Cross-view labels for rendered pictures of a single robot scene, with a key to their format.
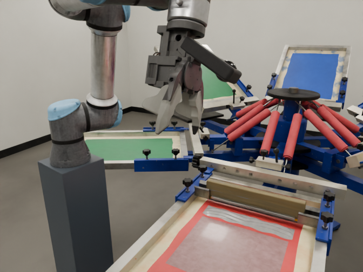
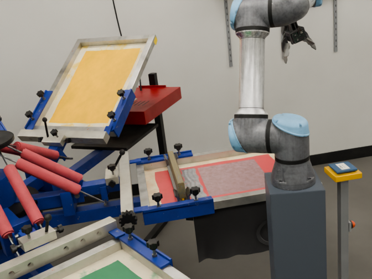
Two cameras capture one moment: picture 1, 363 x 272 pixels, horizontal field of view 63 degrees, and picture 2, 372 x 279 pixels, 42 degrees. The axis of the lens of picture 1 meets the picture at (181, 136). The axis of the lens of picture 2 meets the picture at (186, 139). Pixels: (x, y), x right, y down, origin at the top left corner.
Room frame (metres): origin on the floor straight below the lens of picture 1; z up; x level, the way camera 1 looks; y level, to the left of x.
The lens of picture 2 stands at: (2.19, 1.48, 1.93)
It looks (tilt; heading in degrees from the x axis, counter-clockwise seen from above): 20 degrees down; 236
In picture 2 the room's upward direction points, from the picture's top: 7 degrees counter-clockwise
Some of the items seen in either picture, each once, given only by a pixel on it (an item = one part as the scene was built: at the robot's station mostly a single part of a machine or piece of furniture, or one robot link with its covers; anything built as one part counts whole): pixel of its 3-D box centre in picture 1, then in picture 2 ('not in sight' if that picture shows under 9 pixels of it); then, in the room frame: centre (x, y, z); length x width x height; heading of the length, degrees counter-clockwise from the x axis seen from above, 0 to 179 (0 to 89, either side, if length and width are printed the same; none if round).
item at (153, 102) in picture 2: not in sight; (135, 104); (0.62, -1.45, 1.06); 0.61 x 0.46 x 0.12; 32
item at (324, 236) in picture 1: (324, 222); (165, 161); (0.97, -0.56, 0.98); 0.30 x 0.05 x 0.07; 152
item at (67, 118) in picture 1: (67, 118); (289, 135); (1.07, 0.43, 1.37); 0.13 x 0.12 x 0.14; 123
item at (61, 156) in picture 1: (69, 148); (292, 167); (1.06, 0.43, 1.25); 0.15 x 0.15 x 0.10
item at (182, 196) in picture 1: (195, 189); (178, 209); (1.23, -0.06, 0.98); 0.30 x 0.05 x 0.07; 152
